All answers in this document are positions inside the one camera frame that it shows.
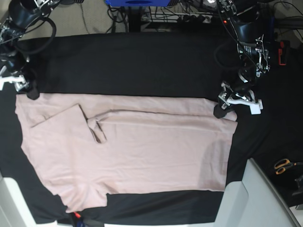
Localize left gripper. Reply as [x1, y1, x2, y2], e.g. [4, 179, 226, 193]
[213, 70, 256, 118]

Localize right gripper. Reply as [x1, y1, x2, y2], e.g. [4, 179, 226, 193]
[0, 65, 40, 100]

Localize pink T-shirt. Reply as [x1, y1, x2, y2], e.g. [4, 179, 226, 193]
[16, 93, 237, 212]

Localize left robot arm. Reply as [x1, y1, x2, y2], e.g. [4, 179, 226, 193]
[214, 0, 270, 119]

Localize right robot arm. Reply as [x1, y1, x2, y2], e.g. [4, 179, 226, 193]
[0, 0, 60, 100]

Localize black table cloth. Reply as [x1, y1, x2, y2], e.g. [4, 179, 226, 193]
[0, 33, 303, 225]

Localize red and black clamp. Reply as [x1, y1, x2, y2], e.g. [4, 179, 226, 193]
[277, 40, 290, 66]

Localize white power strip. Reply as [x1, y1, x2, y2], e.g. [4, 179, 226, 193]
[141, 12, 213, 24]

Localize white bin left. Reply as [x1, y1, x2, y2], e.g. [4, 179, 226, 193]
[0, 176, 58, 227]

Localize blue box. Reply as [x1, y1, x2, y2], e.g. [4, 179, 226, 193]
[105, 0, 170, 7]

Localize orange blue clamp bottom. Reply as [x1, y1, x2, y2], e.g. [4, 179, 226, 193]
[69, 212, 86, 227]

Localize orange handled scissors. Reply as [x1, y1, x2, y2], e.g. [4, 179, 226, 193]
[274, 158, 303, 175]

